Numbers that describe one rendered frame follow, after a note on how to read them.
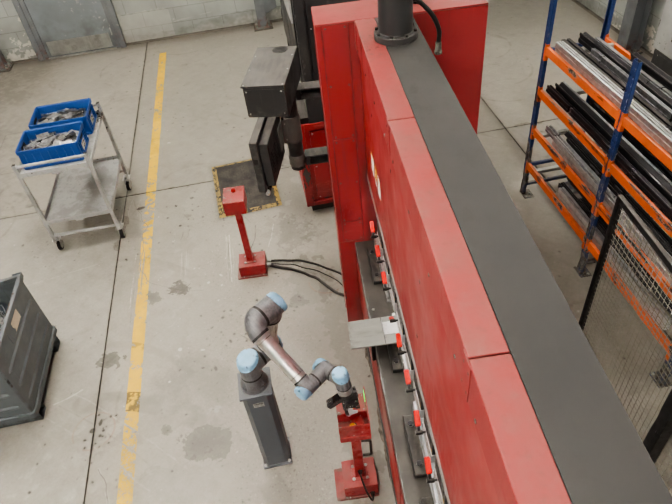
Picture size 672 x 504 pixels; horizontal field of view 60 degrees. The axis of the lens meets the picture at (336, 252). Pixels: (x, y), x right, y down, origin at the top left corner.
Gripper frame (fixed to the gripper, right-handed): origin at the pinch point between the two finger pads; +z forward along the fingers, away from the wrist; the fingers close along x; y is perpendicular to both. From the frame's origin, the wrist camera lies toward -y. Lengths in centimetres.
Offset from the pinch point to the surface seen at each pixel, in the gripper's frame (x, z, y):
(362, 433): -4.9, 12.2, 4.9
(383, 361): 26.0, -1.5, 22.4
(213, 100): 513, 69, -122
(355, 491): -3, 77, -9
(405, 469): -34.1, -1.0, 22.7
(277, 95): 136, -107, -5
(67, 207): 280, 28, -231
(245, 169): 351, 73, -79
